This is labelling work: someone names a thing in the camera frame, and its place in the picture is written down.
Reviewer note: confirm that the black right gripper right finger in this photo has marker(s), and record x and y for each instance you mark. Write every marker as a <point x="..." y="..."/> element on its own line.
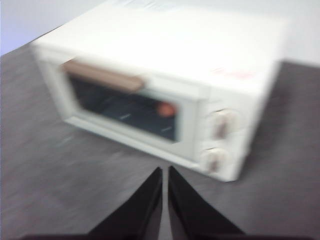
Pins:
<point x="195" y="215"/>

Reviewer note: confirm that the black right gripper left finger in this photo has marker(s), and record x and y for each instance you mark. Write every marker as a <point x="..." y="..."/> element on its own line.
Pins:
<point x="135" y="215"/>

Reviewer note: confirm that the brown egg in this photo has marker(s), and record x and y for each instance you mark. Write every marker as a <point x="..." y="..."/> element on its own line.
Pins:
<point x="165" y="108"/>

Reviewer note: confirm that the cream oven knob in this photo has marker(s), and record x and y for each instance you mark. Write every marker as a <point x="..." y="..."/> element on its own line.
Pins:
<point x="222" y="123"/>
<point x="215" y="160"/>

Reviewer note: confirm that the cream Toshiba toaster oven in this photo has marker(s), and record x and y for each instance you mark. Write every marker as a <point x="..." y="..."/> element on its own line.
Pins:
<point x="175" y="37"/>

